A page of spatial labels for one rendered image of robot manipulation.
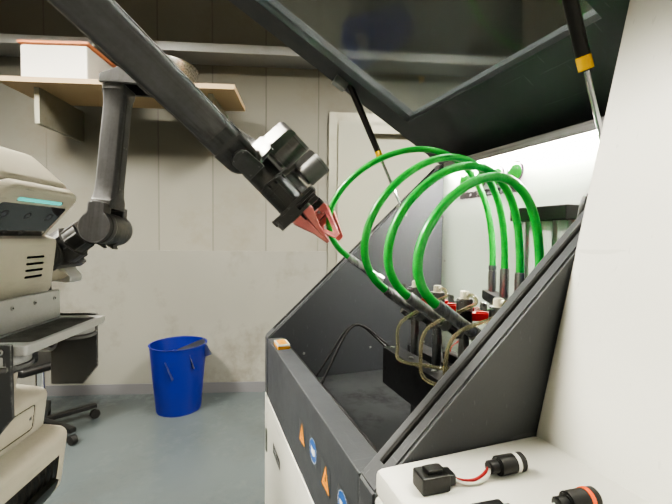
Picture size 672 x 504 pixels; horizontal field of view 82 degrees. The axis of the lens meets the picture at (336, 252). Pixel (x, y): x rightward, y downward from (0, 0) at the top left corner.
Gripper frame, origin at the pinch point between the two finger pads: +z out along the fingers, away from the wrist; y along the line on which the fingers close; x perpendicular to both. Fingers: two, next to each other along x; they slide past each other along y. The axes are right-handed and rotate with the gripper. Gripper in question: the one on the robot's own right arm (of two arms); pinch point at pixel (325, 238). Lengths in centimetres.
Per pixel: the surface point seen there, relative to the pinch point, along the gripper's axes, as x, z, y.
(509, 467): -38.4, 28.1, -3.9
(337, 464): -24.7, 21.8, -20.5
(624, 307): -35.8, 26.6, 17.0
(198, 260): 228, -47, -74
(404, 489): -39.3, 21.2, -12.5
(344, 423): -19.8, 20.6, -17.3
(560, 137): 0, 18, 48
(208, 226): 229, -61, -50
